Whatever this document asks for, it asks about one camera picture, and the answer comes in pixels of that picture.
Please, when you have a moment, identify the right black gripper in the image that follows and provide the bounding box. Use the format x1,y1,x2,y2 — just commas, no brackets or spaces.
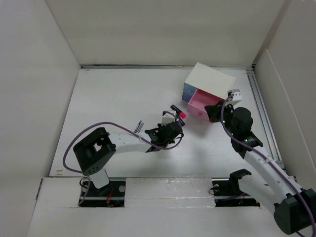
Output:
204,100,237,137

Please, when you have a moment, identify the pink drawer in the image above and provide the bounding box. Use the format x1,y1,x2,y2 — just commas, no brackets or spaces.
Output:
187,89,223,123

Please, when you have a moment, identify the white drawer organizer cabinet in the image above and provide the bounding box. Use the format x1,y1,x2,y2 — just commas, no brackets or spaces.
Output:
184,62,236,99

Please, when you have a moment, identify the light blue drawer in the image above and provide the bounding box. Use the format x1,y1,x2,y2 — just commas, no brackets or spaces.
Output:
183,82,197,96

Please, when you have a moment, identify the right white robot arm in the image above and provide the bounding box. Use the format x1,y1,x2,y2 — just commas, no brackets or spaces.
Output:
204,101,316,236

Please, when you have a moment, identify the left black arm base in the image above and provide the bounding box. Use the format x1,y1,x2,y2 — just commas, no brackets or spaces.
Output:
78,178,126,208

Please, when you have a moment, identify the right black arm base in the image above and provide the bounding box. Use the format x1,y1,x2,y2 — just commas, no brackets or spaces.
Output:
208,169,260,207

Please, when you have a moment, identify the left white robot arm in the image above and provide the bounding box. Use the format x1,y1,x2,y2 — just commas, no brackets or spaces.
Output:
73,121,183,196

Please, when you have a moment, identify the green cap black marker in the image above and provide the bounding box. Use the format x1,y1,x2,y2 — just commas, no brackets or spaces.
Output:
177,118,185,126

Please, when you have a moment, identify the pink cap black marker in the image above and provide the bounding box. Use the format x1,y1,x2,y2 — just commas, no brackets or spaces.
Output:
170,105,186,119

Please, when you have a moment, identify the purple pen pair left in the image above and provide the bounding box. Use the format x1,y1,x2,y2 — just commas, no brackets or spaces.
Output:
134,120,144,133

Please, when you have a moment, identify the lower left purple drawer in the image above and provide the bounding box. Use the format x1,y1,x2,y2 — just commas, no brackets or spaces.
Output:
182,92,194,103

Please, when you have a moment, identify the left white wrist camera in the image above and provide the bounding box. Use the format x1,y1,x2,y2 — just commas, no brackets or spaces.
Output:
161,110,176,125

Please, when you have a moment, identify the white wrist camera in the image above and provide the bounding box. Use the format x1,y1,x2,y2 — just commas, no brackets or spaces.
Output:
161,110,176,125
228,89,242,106

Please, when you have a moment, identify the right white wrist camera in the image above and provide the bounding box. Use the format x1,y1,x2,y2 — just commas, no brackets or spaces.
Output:
228,89,242,106

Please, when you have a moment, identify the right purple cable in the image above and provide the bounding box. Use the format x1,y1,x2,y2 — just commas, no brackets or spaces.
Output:
220,95,316,237

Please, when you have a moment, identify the metal rail right edge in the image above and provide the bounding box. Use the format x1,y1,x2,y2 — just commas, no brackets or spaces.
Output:
246,68,286,171

